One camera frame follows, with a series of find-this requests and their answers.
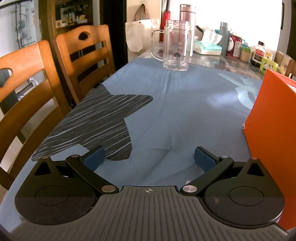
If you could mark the white tote bag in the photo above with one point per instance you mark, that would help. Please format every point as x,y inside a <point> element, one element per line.
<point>138,34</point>

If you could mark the pink thermos bottle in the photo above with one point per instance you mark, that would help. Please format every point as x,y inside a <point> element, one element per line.
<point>187,14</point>

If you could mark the orange cardboard box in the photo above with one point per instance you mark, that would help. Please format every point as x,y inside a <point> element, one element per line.
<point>272,115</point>

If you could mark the green-lidded small jar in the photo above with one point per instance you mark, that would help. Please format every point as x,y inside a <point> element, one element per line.
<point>245,54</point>

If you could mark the dark bottle with red label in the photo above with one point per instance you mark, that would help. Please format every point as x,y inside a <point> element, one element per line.
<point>258,54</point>

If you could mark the wooden chair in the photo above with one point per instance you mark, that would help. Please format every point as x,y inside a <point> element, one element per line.
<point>92,37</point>
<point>291,68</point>
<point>27,58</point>

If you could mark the blue star-print tablecloth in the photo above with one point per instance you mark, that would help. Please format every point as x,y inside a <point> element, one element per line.
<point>185,104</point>

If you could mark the yellow-green panda box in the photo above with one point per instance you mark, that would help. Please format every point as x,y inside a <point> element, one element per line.
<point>269,66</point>

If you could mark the clear glass mug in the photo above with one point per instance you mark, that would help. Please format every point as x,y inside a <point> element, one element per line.
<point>177,46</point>

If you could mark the tissue pack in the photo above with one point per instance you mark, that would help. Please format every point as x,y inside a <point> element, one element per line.
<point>207,47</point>

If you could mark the red and white jar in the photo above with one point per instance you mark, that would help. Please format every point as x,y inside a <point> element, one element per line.
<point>234,47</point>

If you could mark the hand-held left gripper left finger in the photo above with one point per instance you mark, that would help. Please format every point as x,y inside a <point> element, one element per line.
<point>93,158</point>

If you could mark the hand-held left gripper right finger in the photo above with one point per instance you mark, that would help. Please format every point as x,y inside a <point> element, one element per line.
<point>203,158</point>

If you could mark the wooden cabinet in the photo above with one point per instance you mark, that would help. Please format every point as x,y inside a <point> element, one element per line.
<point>46,18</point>

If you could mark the white metal rack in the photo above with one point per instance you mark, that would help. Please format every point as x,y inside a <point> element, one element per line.
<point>22,25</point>

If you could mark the red umbrella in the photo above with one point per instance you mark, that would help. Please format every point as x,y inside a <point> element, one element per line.
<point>167,18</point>

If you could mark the grey bottle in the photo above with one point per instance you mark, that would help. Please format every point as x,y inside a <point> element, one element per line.
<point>223,34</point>

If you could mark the brown bag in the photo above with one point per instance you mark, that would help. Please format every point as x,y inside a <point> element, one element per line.
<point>141,12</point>

